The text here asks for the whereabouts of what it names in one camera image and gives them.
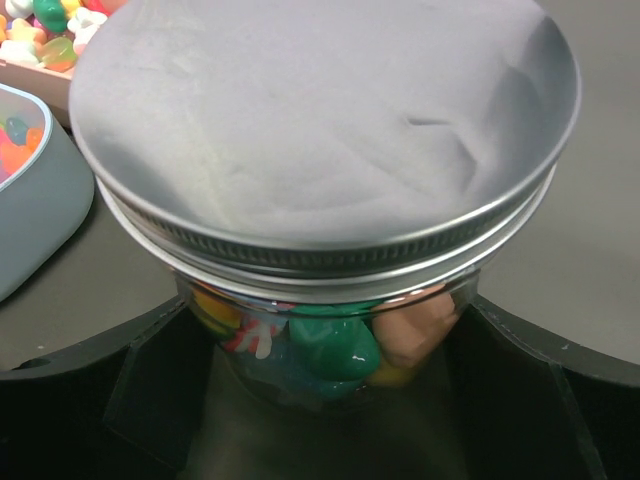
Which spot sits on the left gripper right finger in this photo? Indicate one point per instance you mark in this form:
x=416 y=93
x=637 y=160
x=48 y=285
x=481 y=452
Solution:
x=535 y=405

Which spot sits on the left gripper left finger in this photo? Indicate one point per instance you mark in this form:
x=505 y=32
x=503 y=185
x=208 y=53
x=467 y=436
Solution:
x=124 y=404

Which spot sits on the clear plastic jar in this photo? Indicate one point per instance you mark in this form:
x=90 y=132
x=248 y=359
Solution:
x=322 y=357

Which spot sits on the clear round jar lid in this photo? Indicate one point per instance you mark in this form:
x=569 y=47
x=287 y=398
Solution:
x=325 y=151

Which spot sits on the pink tray of star candies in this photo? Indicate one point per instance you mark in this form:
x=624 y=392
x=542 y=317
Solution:
x=42 y=41

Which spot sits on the light blue tray of gummies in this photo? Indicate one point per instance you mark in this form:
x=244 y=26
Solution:
x=46 y=187

